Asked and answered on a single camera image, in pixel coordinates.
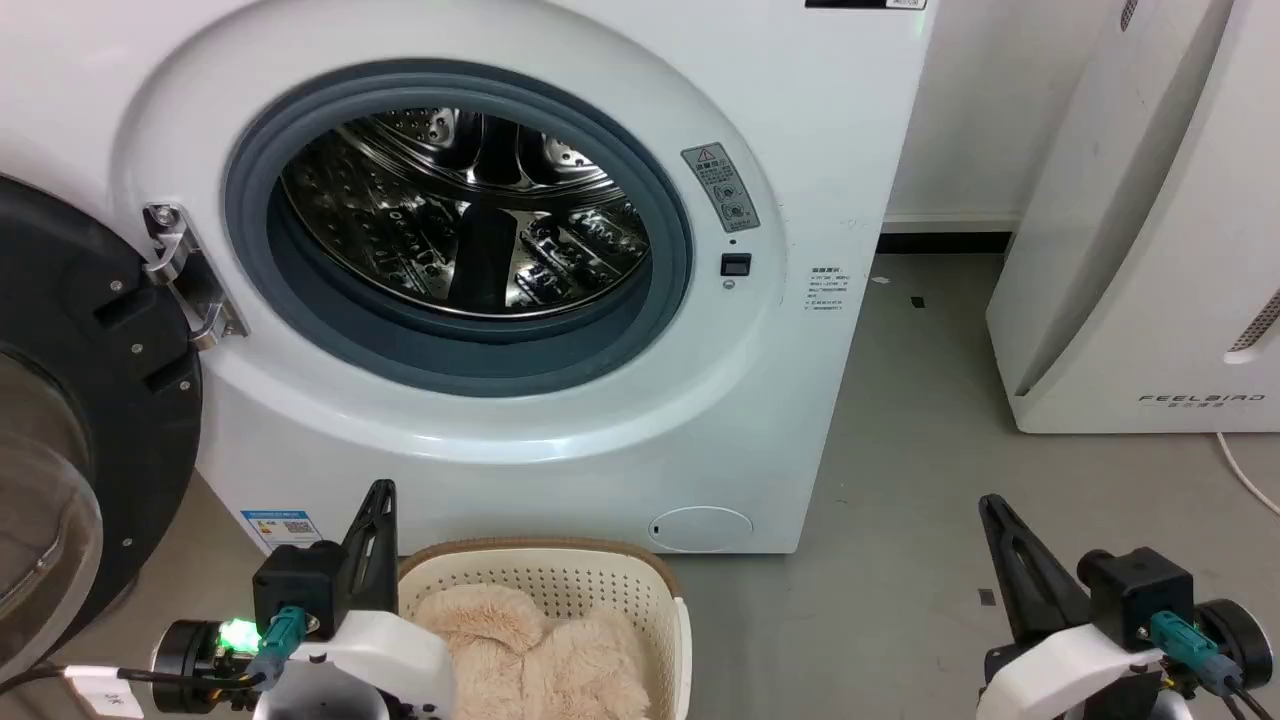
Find white front-load washing machine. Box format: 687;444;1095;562
0;0;941;557

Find small printed text label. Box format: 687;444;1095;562
806;265;851;316

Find cream perforated laundry basket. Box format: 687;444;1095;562
397;538;693;720

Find grey rubber door gasket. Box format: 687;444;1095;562
224;60;694;399

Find beige fluffy fabric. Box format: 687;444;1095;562
412;584;653;720

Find teal connector black cable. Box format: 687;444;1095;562
0;606;307;693
1149;611;1280;720

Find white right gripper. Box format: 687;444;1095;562
976;494;1275;720

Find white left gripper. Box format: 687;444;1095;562
150;479;457;720

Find stainless steel washing machine drum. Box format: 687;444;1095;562
280;108;653;322

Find white cable tag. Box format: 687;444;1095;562
63;664;147;719

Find white air purifier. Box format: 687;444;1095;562
985;0;1280;435

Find right teal connector black cable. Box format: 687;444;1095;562
1149;611;1280;720

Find oval drain filter cover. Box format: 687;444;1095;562
648;505;754;553

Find black washing machine door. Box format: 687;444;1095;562
0;175;204;687

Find metal door hinge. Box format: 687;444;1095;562
143;203;249;352

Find grey warning sticker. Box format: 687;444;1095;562
681;142;761;234

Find blue energy label sticker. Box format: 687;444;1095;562
240;510;323;557

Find white power cable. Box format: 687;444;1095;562
1215;432;1280;517

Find left teal connector black cable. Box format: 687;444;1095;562
0;606;307;693

